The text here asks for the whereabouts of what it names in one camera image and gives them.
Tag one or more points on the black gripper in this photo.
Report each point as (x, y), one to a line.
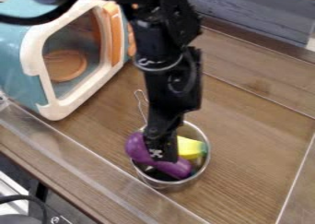
(173, 87)

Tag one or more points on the purple toy eggplant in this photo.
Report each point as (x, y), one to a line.
(177, 170)

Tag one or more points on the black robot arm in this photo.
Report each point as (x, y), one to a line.
(165, 26)

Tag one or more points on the yellow toy banana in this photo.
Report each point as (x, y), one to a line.
(191, 149)

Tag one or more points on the clear acrylic barrier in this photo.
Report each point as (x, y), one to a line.
(108, 194)

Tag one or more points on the blue toy microwave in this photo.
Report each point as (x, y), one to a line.
(56, 63)

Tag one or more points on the silver pot with handle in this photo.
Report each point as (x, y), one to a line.
(159, 180)

